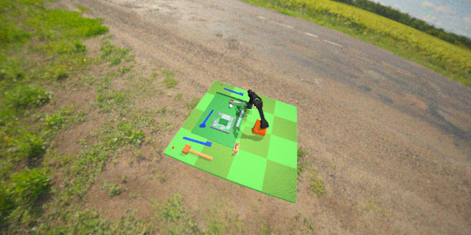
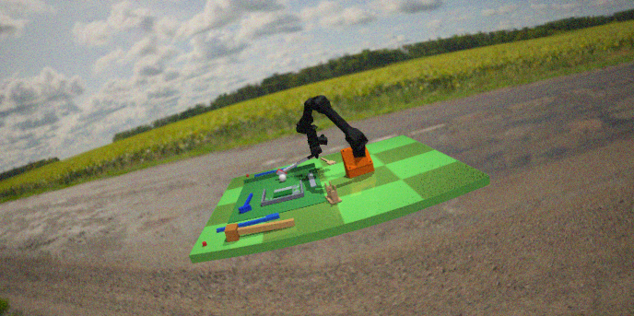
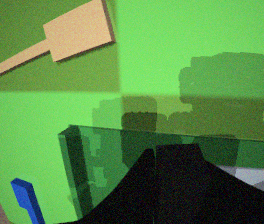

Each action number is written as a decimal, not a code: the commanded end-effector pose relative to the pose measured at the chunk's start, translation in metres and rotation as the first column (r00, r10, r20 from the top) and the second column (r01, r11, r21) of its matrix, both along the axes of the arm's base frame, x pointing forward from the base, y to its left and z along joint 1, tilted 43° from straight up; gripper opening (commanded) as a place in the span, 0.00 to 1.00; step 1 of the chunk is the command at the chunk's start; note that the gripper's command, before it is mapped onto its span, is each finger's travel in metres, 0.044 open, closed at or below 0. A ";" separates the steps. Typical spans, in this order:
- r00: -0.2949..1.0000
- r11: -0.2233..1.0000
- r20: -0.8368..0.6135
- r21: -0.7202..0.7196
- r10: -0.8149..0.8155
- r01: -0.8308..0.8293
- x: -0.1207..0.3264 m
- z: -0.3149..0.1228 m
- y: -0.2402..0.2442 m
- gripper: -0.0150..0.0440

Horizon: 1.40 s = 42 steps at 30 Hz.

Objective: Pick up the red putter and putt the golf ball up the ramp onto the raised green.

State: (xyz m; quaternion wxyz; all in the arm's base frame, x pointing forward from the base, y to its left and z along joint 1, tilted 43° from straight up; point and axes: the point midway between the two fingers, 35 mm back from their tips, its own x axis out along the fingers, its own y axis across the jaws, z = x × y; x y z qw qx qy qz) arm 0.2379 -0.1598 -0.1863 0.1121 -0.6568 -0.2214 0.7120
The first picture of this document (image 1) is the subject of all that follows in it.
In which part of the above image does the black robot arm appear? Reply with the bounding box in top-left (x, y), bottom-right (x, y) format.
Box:
top-left (247, 89), bottom-right (269, 130)

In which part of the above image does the orange mallet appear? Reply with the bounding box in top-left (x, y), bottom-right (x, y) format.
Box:
top-left (183, 144), bottom-right (213, 161)

